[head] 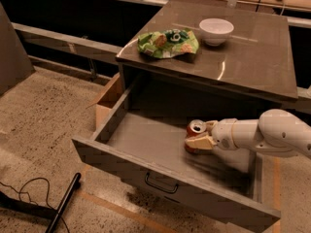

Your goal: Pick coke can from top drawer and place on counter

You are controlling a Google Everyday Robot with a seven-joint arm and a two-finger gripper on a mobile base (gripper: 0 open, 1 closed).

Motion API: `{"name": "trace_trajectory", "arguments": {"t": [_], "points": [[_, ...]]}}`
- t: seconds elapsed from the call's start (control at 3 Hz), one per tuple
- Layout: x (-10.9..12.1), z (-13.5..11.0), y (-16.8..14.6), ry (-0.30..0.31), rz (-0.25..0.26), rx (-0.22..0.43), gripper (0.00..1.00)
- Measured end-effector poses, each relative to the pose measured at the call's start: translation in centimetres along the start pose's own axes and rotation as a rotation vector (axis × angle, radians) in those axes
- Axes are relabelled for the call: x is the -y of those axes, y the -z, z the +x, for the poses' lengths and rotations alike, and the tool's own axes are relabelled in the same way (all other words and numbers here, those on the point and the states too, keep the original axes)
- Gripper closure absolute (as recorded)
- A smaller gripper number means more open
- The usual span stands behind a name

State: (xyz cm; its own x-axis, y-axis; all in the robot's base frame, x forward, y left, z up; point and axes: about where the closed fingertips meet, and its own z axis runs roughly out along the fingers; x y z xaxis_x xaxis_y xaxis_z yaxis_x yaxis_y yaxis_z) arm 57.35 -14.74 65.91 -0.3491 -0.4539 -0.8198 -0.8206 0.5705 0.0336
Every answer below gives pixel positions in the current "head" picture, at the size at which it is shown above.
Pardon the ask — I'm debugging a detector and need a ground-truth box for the thin black cable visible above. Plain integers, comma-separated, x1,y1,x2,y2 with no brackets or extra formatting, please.
0,177,71,233

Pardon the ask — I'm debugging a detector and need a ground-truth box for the green chip bag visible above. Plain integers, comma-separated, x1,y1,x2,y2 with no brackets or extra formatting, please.
137,28,199,59

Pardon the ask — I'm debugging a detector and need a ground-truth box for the black pole on floor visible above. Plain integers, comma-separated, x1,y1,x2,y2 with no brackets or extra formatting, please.
45,173,82,233

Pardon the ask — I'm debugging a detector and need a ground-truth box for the open grey drawer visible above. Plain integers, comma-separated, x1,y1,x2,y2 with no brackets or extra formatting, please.
73,78,281,233

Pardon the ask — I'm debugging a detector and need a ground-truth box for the black drawer handle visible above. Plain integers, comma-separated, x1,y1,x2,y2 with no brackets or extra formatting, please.
144,173,179,194

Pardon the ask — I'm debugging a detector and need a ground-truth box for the white ceramic bowl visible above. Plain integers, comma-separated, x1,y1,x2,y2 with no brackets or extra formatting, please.
199,18,234,46

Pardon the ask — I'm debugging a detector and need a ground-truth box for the red coke can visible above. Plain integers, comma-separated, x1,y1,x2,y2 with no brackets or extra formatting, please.
185,119,206,153

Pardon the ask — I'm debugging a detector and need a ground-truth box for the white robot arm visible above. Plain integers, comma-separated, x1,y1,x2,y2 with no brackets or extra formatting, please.
185,109,311,158

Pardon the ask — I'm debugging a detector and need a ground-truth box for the grey metal rail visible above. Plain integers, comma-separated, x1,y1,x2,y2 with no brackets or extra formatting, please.
13,22,121,65

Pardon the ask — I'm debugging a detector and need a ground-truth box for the grey cabinet counter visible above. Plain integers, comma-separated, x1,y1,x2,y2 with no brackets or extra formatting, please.
116,1,298,104

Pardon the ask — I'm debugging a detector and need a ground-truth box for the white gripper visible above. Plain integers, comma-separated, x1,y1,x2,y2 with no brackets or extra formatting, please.
185,118,237,150

